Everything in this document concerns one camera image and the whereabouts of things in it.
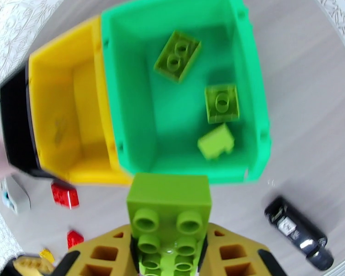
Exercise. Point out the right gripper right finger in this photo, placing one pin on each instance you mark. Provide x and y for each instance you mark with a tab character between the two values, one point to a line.
233	262

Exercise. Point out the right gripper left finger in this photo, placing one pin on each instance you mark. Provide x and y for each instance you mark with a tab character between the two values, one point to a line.
103	240

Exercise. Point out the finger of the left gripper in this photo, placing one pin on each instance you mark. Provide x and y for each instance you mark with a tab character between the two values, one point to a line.
28	268

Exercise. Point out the yellow lego brick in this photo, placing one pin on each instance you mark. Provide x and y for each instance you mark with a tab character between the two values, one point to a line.
46	255

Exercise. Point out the red lego brick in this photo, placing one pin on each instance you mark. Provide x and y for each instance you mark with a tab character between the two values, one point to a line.
64	195
74	238

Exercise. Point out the long green lego brick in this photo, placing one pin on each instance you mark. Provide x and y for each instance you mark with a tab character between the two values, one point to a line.
169	197

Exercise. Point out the black cylindrical marker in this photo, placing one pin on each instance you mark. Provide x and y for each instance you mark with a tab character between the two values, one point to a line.
296	230

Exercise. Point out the small white grey box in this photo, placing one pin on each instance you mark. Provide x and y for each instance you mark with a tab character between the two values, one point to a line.
17	197

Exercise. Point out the yellow plastic bin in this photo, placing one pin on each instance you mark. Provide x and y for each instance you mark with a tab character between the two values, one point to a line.
63	111

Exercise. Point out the black plastic bin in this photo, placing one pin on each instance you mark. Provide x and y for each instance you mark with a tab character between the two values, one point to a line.
15	125

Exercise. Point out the green plastic bin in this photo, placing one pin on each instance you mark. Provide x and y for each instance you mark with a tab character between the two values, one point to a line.
175	111

